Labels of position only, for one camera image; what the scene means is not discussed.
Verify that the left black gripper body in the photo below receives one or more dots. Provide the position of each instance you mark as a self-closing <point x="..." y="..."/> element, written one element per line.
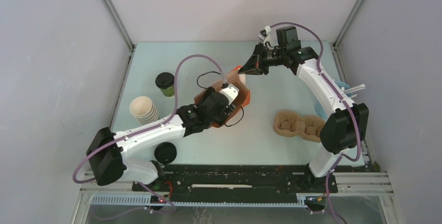
<point x="224" y="114"/>

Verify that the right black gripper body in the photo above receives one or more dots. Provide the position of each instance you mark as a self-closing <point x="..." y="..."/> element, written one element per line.
<point x="270" y="58"/>

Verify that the orange paper bag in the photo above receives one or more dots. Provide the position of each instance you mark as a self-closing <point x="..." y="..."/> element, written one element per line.
<point x="242" y="97"/>

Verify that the black coffee cup lid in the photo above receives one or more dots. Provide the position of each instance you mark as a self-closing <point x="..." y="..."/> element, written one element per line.
<point x="165" y="80"/>

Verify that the brown pulp cup carrier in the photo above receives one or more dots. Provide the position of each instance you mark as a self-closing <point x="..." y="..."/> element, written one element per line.
<point x="290" y="124"/>

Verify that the green paper coffee cup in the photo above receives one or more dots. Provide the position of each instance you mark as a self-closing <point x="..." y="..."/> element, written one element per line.
<point x="169" y="91"/>

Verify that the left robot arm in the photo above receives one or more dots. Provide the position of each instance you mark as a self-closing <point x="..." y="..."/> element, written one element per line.
<point x="111" y="155"/>

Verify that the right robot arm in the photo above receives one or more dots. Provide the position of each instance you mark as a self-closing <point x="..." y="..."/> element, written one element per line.
<point x="345" y="128"/>

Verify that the blue cup of stirrers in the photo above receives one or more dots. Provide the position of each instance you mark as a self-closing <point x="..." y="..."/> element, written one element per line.
<point x="349" y="91"/>

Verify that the stack of black lids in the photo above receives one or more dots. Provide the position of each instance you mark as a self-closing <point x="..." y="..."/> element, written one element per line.
<point x="165" y="153"/>

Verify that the stack of paper cups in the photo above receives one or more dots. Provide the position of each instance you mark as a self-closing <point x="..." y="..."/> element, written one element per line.
<point x="143" y="109"/>

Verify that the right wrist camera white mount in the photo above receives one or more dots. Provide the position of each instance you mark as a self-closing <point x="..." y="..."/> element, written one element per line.
<point x="265" y="37"/>

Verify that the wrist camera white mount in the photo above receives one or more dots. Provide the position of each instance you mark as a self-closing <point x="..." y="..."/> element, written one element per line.
<point x="231" y="92"/>
<point x="265" y="37"/>

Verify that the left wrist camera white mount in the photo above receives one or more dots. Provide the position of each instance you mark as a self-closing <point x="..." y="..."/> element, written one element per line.
<point x="231" y="92"/>

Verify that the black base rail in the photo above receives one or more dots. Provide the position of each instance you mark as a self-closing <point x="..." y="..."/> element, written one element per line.
<point x="240" y="184"/>

